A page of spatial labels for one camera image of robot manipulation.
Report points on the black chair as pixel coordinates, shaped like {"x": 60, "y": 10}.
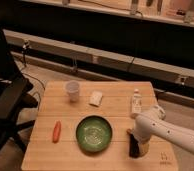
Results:
{"x": 14, "y": 88}

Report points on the orange carrot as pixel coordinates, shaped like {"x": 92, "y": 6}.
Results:
{"x": 56, "y": 132}

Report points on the small white bottle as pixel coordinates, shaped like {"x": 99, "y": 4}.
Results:
{"x": 136, "y": 103}

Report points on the green bowl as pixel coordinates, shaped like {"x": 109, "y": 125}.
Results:
{"x": 93, "y": 134}

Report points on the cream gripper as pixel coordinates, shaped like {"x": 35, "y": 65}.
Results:
{"x": 143, "y": 149}

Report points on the white sponge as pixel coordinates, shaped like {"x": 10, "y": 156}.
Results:
{"x": 95, "y": 98}

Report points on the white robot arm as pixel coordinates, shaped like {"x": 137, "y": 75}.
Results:
{"x": 151, "y": 123}

